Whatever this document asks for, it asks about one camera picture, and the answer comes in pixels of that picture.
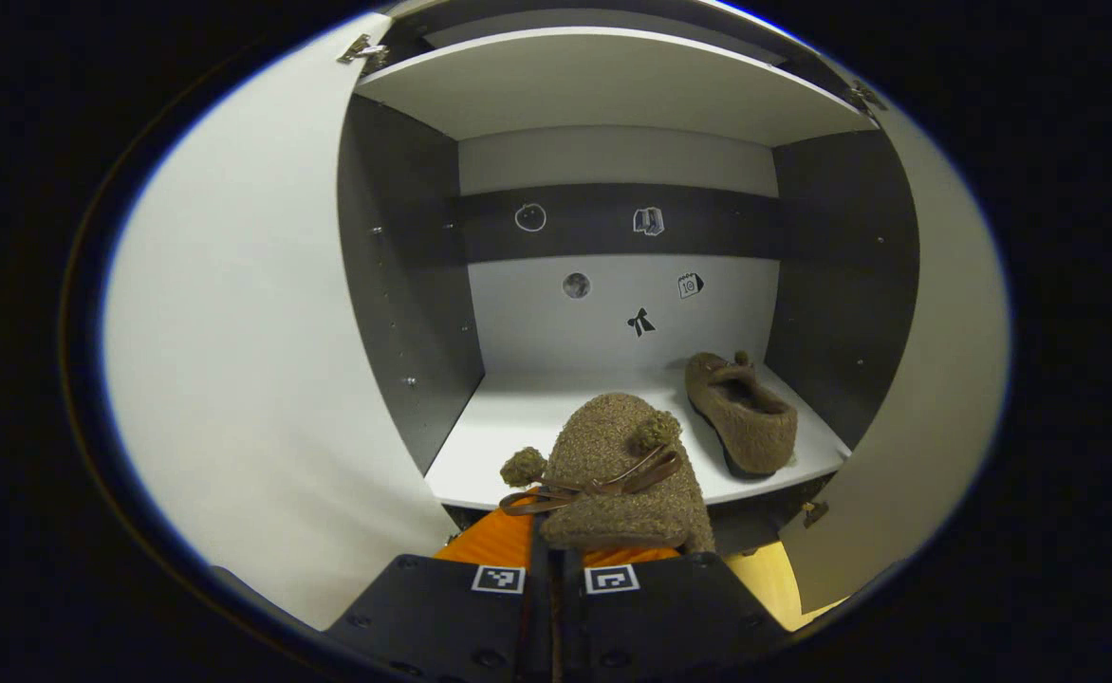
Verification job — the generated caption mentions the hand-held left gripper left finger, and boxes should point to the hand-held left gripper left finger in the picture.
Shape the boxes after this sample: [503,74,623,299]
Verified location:
[324,508,557,683]

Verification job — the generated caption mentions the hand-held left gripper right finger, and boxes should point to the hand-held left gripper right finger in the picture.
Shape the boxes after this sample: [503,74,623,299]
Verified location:
[561,543,794,683]

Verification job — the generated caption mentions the brown fuzzy shoe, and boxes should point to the brown fuzzy shoe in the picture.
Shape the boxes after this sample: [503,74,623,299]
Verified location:
[499,393,716,554]
[685,350,799,477]

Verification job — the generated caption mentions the white shoe cabinet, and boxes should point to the white shoe cabinet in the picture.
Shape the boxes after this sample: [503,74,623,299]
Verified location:
[101,0,1012,632]

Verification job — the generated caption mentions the white cabinet door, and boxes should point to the white cabinet door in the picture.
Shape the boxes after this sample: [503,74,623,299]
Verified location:
[101,11,462,632]
[779,100,1012,616]

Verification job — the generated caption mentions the white shelf board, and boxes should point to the white shelf board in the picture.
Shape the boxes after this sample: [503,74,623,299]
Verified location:
[355,27,880,148]
[423,365,853,511]

